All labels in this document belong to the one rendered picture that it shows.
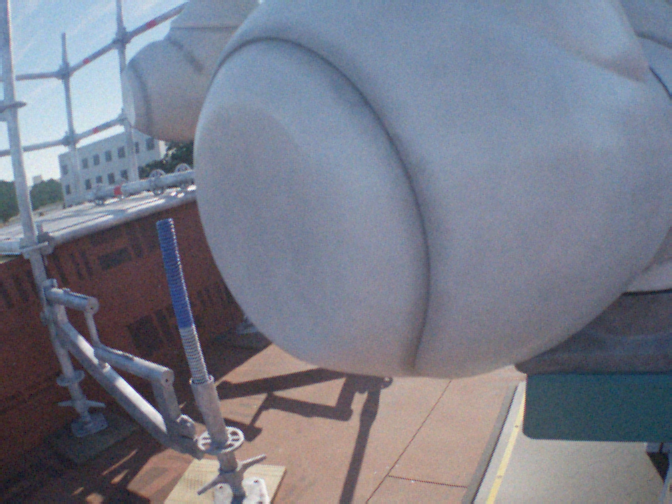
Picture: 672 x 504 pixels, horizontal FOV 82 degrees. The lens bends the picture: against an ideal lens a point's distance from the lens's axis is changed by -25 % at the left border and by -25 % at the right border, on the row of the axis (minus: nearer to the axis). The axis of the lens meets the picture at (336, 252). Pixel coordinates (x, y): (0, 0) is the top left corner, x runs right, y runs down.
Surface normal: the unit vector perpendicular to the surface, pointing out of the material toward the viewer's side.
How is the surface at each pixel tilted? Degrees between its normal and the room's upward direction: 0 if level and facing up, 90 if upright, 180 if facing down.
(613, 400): 90
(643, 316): 85
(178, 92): 106
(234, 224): 96
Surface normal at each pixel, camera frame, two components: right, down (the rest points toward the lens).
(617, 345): -0.54, -0.29
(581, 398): -0.47, 0.26
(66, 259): 0.87, 0.00
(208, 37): 0.07, 0.17
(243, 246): -0.75, 0.34
